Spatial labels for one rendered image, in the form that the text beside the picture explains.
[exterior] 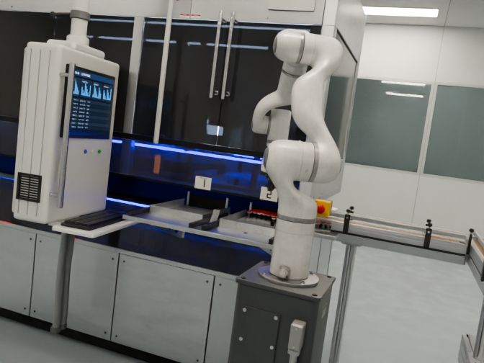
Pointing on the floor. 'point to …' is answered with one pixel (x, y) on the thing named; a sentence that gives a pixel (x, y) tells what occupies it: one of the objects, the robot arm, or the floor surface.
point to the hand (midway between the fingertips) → (271, 185)
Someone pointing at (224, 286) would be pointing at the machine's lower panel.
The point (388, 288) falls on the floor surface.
